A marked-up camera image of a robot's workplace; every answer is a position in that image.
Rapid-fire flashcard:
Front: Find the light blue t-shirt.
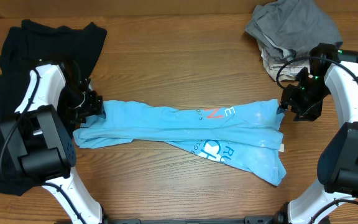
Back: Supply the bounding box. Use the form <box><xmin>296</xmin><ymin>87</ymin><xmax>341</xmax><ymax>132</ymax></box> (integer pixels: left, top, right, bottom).
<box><xmin>73</xmin><ymin>99</ymin><xmax>286</xmax><ymax>185</ymax></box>

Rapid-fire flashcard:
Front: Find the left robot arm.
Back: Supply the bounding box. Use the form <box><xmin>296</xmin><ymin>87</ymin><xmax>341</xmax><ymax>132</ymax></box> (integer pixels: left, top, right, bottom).
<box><xmin>0</xmin><ymin>59</ymin><xmax>108</xmax><ymax>223</ymax></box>

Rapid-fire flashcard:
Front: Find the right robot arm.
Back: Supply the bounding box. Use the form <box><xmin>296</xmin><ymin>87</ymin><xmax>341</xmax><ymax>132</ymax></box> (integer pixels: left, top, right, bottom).
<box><xmin>264</xmin><ymin>43</ymin><xmax>358</xmax><ymax>224</ymax></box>

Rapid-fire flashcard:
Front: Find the folded beige garment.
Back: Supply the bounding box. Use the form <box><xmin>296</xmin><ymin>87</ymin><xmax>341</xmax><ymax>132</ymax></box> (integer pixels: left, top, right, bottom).
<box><xmin>257</xmin><ymin>41</ymin><xmax>310</xmax><ymax>81</ymax></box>

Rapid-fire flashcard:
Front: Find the black t-shirt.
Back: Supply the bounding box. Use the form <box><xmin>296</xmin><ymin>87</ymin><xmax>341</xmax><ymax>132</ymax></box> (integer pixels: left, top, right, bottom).
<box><xmin>0</xmin><ymin>19</ymin><xmax>107</xmax><ymax>196</ymax></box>

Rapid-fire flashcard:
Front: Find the folded grey garment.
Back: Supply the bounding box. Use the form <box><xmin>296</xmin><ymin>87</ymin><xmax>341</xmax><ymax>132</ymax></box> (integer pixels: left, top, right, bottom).
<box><xmin>245</xmin><ymin>0</ymin><xmax>343</xmax><ymax>61</ymax></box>

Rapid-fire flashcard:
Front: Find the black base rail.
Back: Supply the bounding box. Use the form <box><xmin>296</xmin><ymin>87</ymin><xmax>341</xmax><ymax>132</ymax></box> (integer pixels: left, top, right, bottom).
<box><xmin>102</xmin><ymin>215</ymin><xmax>288</xmax><ymax>224</ymax></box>

